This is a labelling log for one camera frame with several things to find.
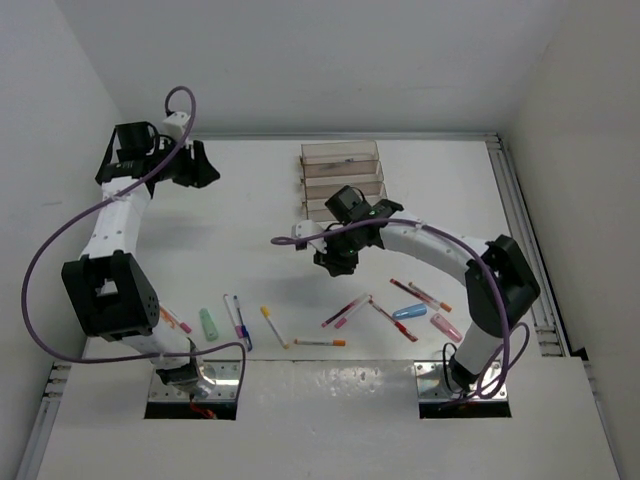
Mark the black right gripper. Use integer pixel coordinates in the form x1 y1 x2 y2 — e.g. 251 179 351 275
313 224 363 276

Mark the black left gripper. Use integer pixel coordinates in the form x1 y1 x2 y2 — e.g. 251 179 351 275
146 134 219 189

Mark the dark red refill pen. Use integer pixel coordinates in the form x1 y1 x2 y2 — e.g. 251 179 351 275
389 278 439 309

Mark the red gel pen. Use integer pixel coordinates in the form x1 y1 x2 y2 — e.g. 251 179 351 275
369 298 418 343

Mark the blue gel pen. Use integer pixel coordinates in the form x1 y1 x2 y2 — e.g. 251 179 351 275
233 295 253 352

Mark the pink cap pen under arm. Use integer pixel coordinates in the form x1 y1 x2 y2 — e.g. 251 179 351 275
160 306 192 334

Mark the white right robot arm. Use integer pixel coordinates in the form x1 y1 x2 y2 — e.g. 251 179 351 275
296 186 540 392

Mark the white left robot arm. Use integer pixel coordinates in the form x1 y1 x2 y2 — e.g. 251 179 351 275
61 112 220 400

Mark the white pen pink cap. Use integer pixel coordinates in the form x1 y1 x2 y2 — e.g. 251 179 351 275
334 294 371 329

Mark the white pen orange cap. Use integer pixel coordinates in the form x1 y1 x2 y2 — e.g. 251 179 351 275
294 338 346 347

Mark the white pen yellow cap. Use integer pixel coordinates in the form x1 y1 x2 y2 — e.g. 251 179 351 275
260 305 290 349

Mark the blue correction tape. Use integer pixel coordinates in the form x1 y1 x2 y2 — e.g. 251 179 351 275
392 303 428 321

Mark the clear tiered organizer tray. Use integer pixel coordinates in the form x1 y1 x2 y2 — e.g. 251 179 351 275
299 140 387 223

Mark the white pen purple cap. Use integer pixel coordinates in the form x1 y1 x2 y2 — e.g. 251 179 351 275
223 294 245 340

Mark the pink correction tape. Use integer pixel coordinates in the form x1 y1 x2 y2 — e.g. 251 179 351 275
430 313 463 343

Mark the white front cover board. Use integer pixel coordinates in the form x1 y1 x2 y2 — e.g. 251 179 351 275
39 358 617 479

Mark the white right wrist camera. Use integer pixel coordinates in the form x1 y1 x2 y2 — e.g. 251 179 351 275
291 220 327 253

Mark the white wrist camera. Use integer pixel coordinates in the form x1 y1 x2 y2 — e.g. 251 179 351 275
162 111 191 140
291 220 327 253

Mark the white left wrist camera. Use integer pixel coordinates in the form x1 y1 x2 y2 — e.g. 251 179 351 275
162 111 191 140

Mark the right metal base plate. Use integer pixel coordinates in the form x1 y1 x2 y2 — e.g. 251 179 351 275
415 360 510 401

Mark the metal base plate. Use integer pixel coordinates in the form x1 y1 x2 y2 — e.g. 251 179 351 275
415 360 510 401
148 360 242 403

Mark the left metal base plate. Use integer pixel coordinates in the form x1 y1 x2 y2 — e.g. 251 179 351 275
148 360 242 403

